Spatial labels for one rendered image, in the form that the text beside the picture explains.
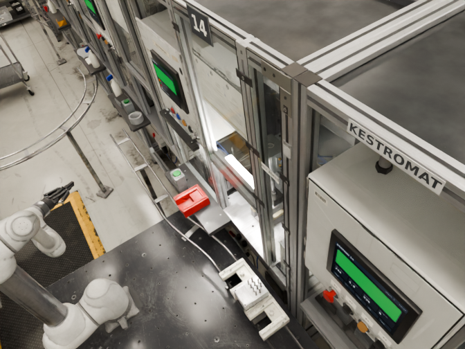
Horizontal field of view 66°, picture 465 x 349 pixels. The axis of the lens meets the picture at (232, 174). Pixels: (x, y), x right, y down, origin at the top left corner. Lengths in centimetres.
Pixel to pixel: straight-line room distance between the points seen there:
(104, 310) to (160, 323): 29
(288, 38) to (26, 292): 133
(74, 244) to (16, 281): 175
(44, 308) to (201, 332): 71
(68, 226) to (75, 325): 173
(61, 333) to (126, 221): 159
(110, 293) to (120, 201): 169
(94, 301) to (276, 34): 141
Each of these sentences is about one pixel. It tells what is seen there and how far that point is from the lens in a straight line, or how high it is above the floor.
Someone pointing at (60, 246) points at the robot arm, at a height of 96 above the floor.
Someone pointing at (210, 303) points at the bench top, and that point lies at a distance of 196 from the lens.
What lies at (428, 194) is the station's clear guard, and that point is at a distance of 70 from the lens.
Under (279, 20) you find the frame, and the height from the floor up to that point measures 201.
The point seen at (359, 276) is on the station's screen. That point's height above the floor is 163.
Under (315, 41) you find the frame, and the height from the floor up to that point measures 201.
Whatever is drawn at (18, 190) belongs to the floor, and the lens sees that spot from 413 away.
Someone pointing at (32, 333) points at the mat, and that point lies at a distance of 313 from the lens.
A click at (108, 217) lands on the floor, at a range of 338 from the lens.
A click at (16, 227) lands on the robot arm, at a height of 152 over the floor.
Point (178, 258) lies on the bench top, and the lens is 212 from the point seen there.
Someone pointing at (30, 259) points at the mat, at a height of 1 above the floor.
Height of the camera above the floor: 247
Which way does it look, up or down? 48 degrees down
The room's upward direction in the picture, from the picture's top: 11 degrees counter-clockwise
